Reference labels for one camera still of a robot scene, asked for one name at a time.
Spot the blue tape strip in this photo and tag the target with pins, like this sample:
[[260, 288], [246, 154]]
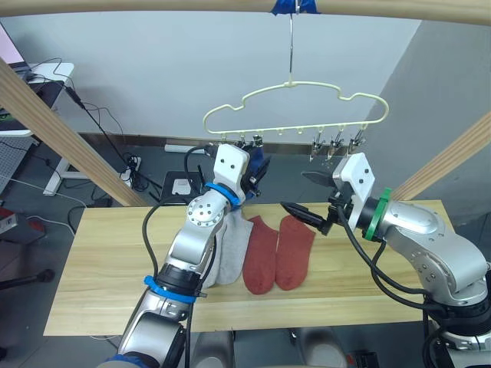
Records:
[[284, 7]]

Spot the white standing desk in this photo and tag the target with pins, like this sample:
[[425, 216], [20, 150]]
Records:
[[50, 71]]

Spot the small white device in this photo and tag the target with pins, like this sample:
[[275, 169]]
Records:
[[181, 186]]

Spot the white floor power strip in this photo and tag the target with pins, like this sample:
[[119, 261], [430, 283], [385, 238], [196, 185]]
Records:
[[132, 168]]

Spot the white pegboard panel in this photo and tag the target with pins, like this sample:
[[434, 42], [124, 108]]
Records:
[[11, 161]]

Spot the red and white box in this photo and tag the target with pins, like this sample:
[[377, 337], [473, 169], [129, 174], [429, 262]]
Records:
[[7, 222]]

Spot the white wall power strip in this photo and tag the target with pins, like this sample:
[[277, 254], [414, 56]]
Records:
[[180, 147]]

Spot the long slanted wooden frame post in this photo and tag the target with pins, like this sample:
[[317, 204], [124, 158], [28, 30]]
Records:
[[57, 134]]

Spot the black floor box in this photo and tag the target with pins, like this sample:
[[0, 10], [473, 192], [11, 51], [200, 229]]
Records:
[[169, 191]]

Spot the cream plastic clip hanger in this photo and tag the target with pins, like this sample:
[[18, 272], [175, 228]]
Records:
[[290, 83]]

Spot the black tripod pole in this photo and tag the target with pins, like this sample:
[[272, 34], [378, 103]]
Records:
[[27, 280]]

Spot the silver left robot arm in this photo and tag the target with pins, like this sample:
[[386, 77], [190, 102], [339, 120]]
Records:
[[203, 214]]

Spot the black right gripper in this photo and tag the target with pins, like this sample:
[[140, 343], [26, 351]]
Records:
[[338, 209]]

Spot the red sock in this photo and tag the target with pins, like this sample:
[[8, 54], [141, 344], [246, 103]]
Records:
[[261, 260], [293, 257]]

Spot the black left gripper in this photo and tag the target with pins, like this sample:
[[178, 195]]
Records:
[[251, 182]]

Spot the pink monitor screen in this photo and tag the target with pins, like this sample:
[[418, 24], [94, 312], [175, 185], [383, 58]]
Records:
[[9, 46]]

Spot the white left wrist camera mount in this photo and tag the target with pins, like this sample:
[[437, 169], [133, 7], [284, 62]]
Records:
[[230, 165]]

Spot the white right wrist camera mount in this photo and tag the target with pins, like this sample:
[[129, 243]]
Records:
[[358, 178]]

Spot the metal hanger clip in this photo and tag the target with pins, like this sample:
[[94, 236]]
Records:
[[256, 140], [335, 145], [317, 147], [356, 139], [242, 141], [223, 137]]

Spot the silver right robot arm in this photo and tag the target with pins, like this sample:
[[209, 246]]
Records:
[[433, 245]]

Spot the horizontal wooden frame bar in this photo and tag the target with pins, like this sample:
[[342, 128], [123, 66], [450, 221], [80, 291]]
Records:
[[115, 6]]

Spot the short slanted wooden frame post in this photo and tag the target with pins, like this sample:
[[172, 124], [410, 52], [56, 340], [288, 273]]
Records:
[[452, 157]]

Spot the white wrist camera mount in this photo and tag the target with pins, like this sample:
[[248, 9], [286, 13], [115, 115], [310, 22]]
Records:
[[358, 178], [230, 165]]

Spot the grey rounded shape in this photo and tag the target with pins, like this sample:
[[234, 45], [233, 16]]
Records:
[[320, 349], [215, 350]]

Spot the light grey sock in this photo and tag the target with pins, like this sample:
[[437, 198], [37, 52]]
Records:
[[238, 249]]

